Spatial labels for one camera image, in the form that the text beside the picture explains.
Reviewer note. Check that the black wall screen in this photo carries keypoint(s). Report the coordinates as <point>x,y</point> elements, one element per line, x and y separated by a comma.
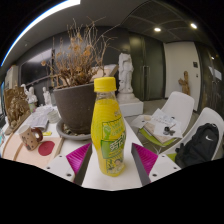
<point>33,71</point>

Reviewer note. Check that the white winged figurine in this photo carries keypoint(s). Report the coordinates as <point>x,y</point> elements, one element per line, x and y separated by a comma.
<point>30,95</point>

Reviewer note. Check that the large white statue on pedestal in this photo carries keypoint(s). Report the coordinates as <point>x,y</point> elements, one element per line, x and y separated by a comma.
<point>126,73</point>

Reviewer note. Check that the flat round red coaster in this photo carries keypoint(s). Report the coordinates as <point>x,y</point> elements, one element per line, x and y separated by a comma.
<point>46,148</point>

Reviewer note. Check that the pile of papers and books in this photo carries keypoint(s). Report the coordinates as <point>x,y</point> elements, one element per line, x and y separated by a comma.
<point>160,125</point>

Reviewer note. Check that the tan flat mat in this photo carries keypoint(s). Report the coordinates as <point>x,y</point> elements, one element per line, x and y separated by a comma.
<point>20,156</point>

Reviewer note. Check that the round recessed ceiling lights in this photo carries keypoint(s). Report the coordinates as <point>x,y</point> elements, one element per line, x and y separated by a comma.
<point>157,29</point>

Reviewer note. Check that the white standing figurine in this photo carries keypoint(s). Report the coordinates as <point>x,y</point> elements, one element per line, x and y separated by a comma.
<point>46,96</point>

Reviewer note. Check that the spray bottle with green liquid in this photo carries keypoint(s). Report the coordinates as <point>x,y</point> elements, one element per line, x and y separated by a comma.
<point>32,107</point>

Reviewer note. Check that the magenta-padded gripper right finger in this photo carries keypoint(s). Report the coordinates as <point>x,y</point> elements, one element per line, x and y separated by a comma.
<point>146,160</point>

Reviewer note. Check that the grey pot with dry plant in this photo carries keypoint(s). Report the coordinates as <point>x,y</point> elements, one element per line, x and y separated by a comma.
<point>75,106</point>

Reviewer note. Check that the grey plant saucer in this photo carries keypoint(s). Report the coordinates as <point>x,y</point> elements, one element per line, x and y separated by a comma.
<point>66,135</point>

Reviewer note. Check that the long white ceiling light strip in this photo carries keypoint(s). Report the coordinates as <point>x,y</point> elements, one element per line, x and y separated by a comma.
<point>36,20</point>

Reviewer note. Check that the white cabinet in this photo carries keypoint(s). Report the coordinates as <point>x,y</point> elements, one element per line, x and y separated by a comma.
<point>11,76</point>

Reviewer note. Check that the yellow drink bottle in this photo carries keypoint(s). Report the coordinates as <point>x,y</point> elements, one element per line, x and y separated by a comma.
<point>108,133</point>

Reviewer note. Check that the brown relief sculpture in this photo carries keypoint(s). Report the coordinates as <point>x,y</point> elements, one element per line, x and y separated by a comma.
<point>16,106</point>

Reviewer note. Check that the small white ribbed cup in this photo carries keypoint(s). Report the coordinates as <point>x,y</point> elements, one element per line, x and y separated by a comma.
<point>53,116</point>

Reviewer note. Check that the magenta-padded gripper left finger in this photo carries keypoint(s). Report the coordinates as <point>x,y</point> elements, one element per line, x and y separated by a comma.
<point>77,160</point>

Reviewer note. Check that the black backpack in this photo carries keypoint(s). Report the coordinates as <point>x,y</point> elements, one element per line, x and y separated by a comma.
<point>200,146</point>

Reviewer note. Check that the wooden figure statue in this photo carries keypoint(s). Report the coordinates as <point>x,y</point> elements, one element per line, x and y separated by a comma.
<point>184,83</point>

